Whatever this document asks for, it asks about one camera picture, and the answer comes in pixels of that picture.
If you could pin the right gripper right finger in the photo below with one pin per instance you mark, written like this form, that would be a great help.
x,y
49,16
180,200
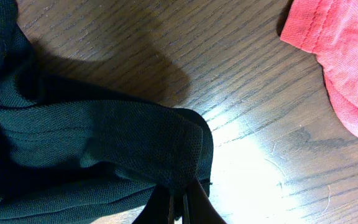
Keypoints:
x,y
197,209

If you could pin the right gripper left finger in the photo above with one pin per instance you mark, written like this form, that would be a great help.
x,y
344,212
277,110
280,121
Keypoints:
x,y
159,208

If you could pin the black t-shirt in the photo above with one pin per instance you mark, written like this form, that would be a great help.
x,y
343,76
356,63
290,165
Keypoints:
x,y
71,152

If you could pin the red t-shirt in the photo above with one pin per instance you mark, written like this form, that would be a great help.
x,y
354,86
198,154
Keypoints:
x,y
329,29

